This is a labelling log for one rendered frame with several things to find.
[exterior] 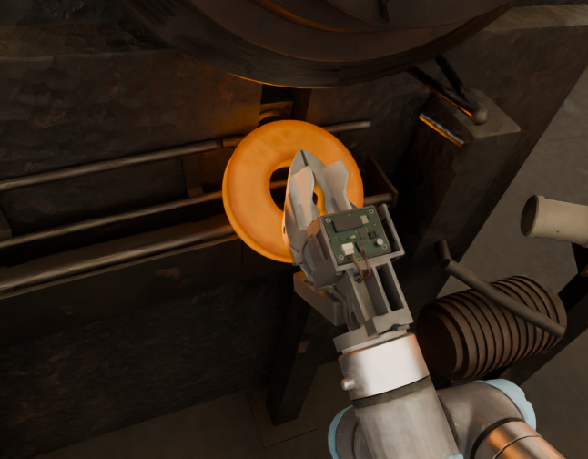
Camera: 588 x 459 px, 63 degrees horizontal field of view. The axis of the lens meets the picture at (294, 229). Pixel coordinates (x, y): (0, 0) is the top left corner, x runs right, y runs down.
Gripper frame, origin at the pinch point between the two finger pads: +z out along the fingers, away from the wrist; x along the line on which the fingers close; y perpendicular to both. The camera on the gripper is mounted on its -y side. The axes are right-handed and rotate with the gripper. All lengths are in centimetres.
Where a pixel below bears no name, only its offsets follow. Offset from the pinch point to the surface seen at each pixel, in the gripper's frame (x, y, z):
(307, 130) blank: -1.6, 0.8, 3.7
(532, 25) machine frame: -33.1, 7.1, 10.5
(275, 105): -0.6, -3.0, 9.9
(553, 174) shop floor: -143, -91, 21
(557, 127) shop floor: -168, -100, 45
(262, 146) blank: 4.0, 0.7, 2.6
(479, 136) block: -20.7, 3.8, -1.9
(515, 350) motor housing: -32.3, -19.3, -27.3
